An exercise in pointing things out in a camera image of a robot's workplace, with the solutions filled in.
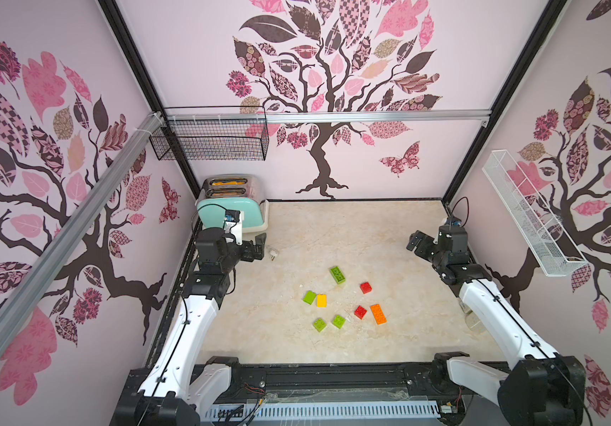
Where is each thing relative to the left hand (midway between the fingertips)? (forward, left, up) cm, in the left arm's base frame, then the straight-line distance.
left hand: (249, 237), depth 78 cm
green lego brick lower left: (-18, -21, -23) cm, 36 cm away
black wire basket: (+40, +32, +8) cm, 52 cm away
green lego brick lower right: (-17, -28, -24) cm, 40 cm away
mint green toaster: (+27, +17, -7) cm, 33 cm away
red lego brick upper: (-5, -38, -23) cm, 45 cm away
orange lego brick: (-15, -41, -23) cm, 49 cm away
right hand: (+1, -54, -6) cm, 55 cm away
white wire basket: (0, -81, +9) cm, 82 cm away
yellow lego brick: (-10, -22, -24) cm, 34 cm away
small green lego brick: (-9, -18, -24) cm, 31 cm away
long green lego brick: (0, -28, -23) cm, 36 cm away
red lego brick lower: (-14, -35, -23) cm, 44 cm away
